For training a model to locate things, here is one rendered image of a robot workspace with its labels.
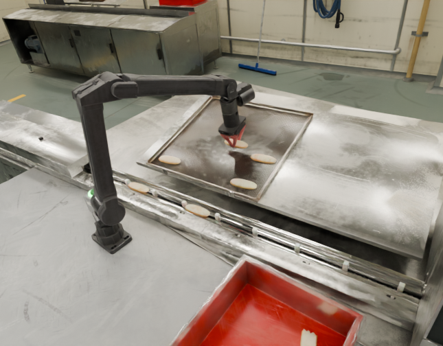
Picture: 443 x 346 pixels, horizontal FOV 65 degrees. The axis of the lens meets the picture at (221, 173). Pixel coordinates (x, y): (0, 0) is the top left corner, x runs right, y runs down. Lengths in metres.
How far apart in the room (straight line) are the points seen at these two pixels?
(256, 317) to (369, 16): 4.00
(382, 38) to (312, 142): 3.33
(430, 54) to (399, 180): 3.41
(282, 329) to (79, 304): 0.56
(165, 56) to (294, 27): 1.82
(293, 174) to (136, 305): 0.66
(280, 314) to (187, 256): 0.33
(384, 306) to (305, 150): 0.61
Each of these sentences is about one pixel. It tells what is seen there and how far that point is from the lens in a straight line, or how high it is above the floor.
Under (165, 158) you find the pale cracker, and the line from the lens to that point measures 1.39.
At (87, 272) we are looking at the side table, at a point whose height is 0.82.
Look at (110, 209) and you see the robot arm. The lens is 1.10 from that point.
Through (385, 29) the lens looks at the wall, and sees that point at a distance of 4.57.
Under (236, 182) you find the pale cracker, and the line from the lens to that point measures 1.21.
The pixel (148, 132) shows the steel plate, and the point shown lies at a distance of 1.79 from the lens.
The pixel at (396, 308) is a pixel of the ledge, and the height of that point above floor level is 0.86.
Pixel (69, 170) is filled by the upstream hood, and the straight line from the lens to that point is 1.51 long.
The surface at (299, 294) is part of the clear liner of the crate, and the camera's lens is 0.91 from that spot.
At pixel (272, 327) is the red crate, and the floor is 0.82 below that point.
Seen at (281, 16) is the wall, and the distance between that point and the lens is 4.90.
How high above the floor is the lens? 1.65
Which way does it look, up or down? 36 degrees down
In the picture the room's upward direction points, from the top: 6 degrees counter-clockwise
